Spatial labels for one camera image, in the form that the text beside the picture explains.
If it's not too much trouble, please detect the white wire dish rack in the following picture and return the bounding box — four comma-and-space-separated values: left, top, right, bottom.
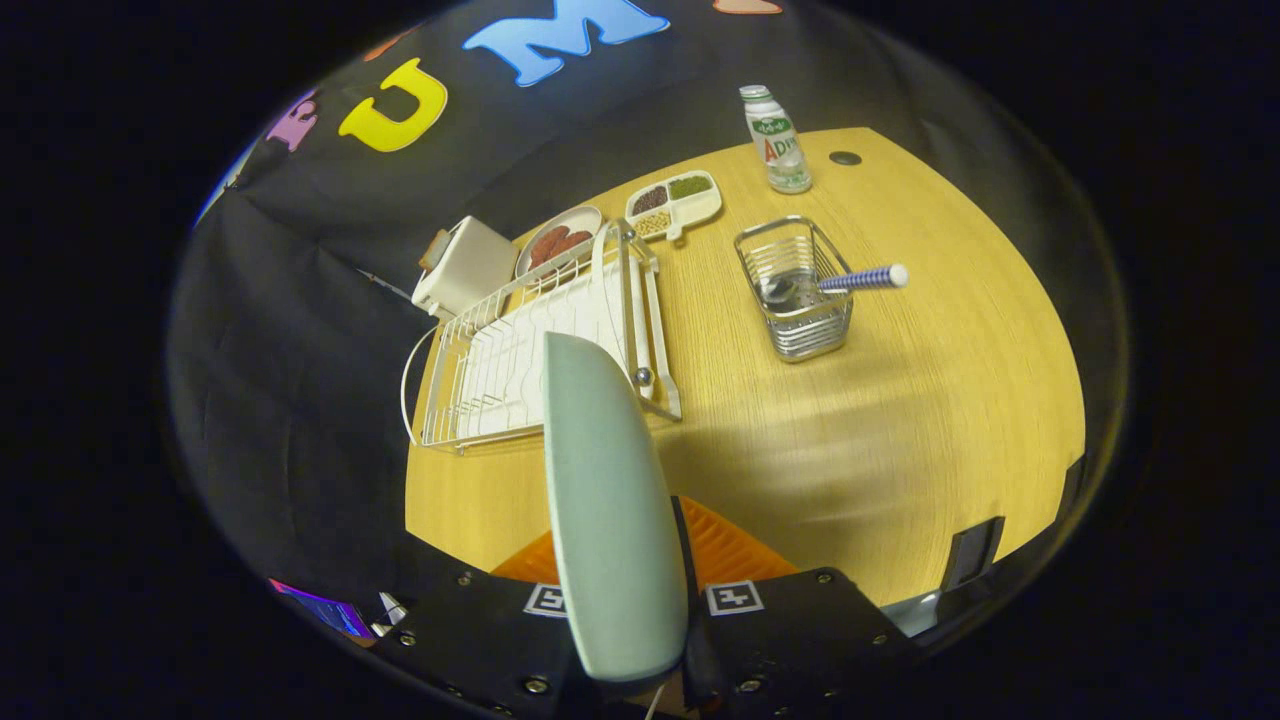
400, 218, 684, 456

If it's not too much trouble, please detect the black backdrop cloth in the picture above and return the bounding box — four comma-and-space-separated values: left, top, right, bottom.
165, 0, 1131, 641

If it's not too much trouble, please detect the metal wire basket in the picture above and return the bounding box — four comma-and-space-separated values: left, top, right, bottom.
734, 216, 855, 362

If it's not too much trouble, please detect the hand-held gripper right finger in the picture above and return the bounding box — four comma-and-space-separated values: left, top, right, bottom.
668, 495, 926, 720

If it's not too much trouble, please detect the dark rectangular object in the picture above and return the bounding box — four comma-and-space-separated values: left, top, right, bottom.
945, 517, 1006, 591

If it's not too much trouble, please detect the round dish with sausages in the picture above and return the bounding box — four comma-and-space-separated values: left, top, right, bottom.
514, 205, 605, 281

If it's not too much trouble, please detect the white drink bottle green label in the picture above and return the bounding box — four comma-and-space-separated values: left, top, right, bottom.
739, 85, 813, 195

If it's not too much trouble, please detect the white toaster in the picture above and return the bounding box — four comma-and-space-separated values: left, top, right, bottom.
412, 216, 519, 319

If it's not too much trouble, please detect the white divided tray with beans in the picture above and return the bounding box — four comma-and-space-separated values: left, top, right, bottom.
625, 170, 723, 244

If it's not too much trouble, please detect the pale green plate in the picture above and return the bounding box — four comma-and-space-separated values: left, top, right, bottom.
541, 332, 691, 683

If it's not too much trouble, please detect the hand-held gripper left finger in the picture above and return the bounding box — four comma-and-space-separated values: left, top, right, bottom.
385, 530, 601, 720

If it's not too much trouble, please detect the spoon with striped handle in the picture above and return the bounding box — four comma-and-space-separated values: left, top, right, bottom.
760, 263, 909, 309

